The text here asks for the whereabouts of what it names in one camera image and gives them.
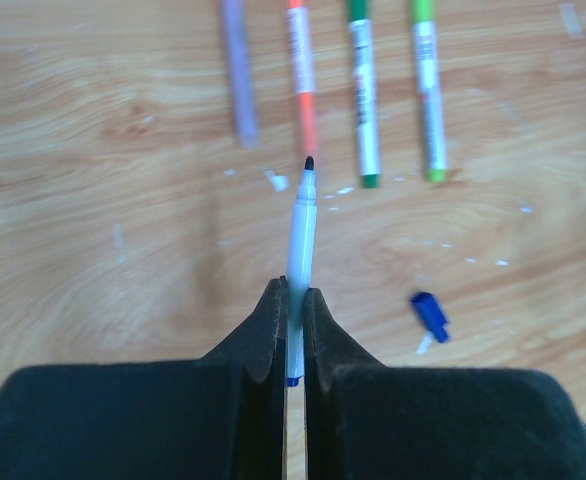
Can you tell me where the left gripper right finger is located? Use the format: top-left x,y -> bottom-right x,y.
304,289 -> 586,479

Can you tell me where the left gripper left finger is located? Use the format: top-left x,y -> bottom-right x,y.
0,278 -> 288,479

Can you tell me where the blue pen cap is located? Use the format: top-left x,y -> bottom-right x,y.
410,291 -> 450,343

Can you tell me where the white grey pen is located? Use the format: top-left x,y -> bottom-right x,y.
286,156 -> 317,387

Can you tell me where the purple pen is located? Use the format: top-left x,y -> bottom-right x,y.
221,0 -> 259,149

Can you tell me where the white pen green tip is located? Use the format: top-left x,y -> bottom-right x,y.
348,1 -> 381,189

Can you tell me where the light green pen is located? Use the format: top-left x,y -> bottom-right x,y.
411,0 -> 448,183

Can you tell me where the orange pen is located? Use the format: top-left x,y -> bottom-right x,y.
287,1 -> 318,157

